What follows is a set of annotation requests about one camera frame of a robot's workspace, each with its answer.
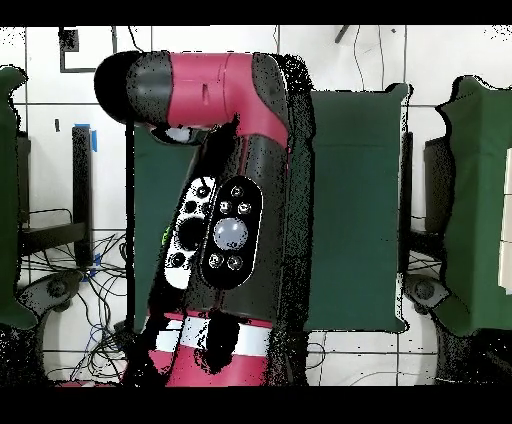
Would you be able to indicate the black metal post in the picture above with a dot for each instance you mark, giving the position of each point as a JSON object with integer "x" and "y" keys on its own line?
{"x": 407, "y": 180}
{"x": 82, "y": 180}

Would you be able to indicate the blue tape strip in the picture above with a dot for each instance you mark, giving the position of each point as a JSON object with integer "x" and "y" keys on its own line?
{"x": 94, "y": 140}

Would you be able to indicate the green cloth covered side table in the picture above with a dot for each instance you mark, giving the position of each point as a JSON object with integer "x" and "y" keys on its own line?
{"x": 8, "y": 200}
{"x": 480, "y": 200}

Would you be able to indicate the black square floor frame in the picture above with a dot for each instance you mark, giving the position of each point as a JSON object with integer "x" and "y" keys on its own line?
{"x": 68, "y": 40}

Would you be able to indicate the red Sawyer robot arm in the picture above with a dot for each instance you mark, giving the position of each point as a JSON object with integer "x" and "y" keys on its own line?
{"x": 248, "y": 160}

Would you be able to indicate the white box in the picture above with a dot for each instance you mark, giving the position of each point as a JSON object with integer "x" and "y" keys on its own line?
{"x": 507, "y": 260}

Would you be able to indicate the dark green tablecloth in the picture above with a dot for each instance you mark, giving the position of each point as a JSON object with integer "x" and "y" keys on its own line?
{"x": 352, "y": 200}

